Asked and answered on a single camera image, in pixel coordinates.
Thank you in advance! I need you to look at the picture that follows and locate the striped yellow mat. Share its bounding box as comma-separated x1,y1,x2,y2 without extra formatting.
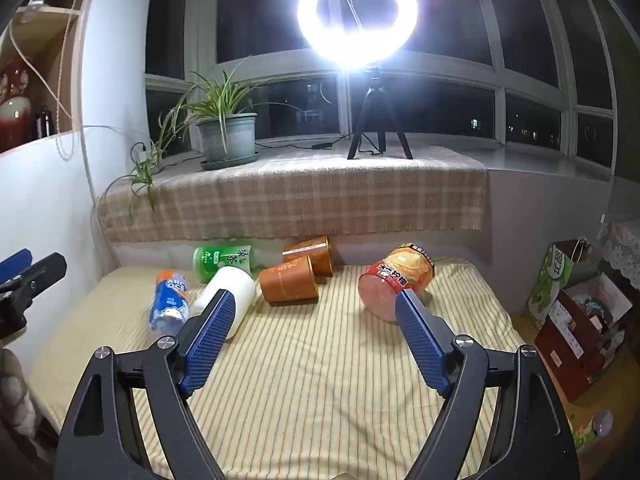
29,257,517,480

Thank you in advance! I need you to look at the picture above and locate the small dark bottle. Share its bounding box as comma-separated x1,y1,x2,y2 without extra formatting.
33,105,54,139

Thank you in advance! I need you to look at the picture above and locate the green tea bottle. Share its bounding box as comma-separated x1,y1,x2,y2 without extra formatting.
192,242,272,284

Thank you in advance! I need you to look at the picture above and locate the red cardboard box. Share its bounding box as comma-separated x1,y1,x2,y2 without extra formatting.
533,289,627,402

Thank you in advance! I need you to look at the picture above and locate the wooden shelf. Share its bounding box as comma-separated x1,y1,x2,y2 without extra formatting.
0,0,107,155

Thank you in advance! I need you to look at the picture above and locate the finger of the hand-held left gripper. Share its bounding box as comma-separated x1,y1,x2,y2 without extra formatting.
0,252,68,307
0,248,34,274

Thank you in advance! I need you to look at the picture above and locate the white ring light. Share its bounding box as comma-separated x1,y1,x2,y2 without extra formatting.
297,0,419,69

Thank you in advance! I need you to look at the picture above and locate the white cable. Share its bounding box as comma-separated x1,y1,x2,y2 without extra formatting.
9,0,151,202

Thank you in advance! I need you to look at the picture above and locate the red instant noodle cup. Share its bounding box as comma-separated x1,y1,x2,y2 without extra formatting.
358,243,435,322

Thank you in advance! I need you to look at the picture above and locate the black light cable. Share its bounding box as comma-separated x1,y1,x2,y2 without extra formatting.
254,132,352,152

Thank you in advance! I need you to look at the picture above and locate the orange paper cup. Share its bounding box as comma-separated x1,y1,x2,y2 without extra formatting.
258,255,320,305
282,236,335,277

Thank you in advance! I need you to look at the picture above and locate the white lace cloth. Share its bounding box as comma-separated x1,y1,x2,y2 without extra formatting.
597,219,640,292

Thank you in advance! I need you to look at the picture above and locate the grey-green flower pot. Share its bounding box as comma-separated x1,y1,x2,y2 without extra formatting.
196,112,259,164

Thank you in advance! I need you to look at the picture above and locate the green paper bag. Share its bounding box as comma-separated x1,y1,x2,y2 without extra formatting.
527,239,592,330

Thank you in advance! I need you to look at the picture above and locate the red ceramic vase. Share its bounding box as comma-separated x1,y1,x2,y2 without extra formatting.
0,57,34,154

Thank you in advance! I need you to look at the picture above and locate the white cup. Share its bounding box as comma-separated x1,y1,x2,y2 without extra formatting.
190,266,257,342

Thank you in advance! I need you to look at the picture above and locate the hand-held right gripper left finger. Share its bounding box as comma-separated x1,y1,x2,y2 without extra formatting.
54,287,237,480

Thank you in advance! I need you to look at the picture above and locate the beige fuzzy cloth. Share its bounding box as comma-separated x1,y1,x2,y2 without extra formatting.
0,346,38,442

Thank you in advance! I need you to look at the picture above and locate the blue label plastic bottle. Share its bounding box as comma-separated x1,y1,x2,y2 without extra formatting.
148,270,192,337

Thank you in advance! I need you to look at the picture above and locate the green pot saucer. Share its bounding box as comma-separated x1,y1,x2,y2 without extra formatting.
200,150,260,172

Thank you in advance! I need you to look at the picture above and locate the plaid beige cloth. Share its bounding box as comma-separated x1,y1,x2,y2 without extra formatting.
97,145,489,245

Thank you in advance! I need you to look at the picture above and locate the black tripod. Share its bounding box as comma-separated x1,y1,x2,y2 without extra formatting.
346,66,414,161

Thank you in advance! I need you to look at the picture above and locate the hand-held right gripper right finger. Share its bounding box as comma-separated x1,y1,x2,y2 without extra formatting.
394,289,582,480

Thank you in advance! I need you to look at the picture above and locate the green packet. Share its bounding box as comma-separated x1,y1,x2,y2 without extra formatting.
574,409,615,455

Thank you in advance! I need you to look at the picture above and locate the spider plant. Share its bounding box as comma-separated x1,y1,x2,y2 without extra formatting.
104,59,304,212

